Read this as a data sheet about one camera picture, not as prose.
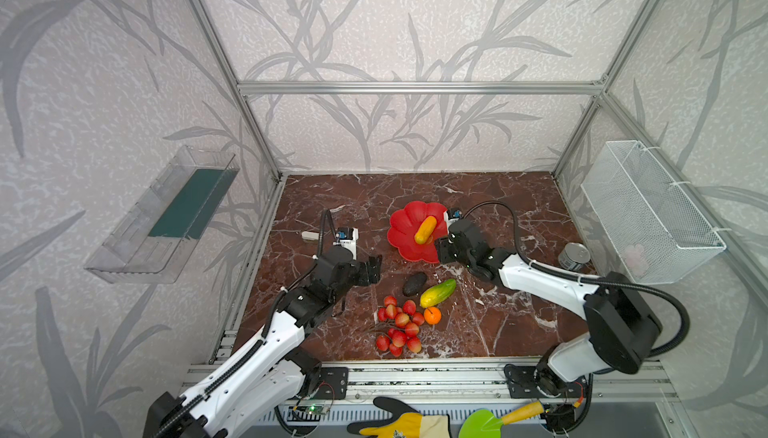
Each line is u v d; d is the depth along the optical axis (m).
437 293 0.85
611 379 0.75
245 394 0.53
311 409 0.71
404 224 1.04
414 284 0.87
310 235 0.98
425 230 1.00
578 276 0.48
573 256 0.91
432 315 0.82
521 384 0.74
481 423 0.68
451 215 0.78
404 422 0.67
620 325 0.43
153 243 0.63
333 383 0.73
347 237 0.68
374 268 0.70
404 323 0.77
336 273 0.57
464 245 0.67
